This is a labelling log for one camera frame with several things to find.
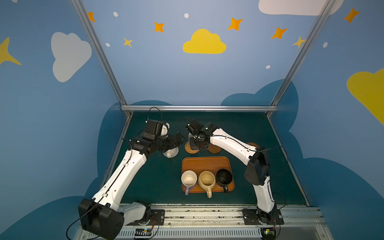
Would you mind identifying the woven rattan coaster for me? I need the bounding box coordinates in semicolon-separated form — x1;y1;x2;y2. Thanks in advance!
185;142;200;154

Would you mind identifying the brown wooden coaster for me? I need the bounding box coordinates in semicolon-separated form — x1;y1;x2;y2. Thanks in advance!
247;142;260;149
208;144;222;154

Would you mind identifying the white speckled mug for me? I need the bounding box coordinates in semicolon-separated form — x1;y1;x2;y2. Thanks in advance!
163;147;179;159

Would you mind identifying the light blue mug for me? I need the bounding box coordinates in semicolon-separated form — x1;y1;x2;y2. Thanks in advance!
188;133;195;147

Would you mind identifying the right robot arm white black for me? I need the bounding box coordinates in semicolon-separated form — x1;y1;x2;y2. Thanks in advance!
186;119;279;225

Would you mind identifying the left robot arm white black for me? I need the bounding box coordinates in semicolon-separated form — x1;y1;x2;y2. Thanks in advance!
78;120;186;240

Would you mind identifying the orange wooden tray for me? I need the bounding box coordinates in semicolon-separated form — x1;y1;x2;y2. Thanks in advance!
182;156;235;194

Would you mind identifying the lilac mug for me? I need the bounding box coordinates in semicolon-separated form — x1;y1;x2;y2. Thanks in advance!
181;170;198;196

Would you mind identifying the yellow beige mug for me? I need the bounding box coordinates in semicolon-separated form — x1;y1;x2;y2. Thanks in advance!
198;171;216;198

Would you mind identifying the black mug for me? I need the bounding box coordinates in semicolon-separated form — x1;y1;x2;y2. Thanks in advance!
216;169;233;194

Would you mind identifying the rear aluminium crossbar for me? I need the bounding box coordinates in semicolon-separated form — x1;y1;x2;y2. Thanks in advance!
121;105;278;112

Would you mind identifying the left controller board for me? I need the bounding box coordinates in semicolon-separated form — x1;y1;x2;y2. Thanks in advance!
134;228;153;239

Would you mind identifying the controller board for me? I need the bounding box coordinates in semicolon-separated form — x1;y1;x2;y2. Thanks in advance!
261;229;277;240
134;228;153;239

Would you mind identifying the right controller board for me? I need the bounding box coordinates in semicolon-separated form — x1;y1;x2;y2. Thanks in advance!
261;229;277;240

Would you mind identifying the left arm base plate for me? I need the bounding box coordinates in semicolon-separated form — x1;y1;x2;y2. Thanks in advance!
128;209;165;226

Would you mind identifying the aluminium rail front frame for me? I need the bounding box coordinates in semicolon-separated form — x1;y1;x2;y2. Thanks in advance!
116;204;333;240

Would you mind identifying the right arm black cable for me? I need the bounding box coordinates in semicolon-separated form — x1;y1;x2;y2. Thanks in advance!
179;117;289;211

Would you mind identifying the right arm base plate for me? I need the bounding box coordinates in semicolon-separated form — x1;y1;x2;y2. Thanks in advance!
242;209;285;225

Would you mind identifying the left aluminium frame post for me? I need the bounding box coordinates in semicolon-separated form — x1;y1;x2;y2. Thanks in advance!
71;0;127;106

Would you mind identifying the aluminium frame post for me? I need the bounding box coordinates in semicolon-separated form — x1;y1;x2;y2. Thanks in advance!
266;0;337;118
71;0;127;106

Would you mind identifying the right aluminium frame post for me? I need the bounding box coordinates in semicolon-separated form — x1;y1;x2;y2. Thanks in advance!
266;0;337;118

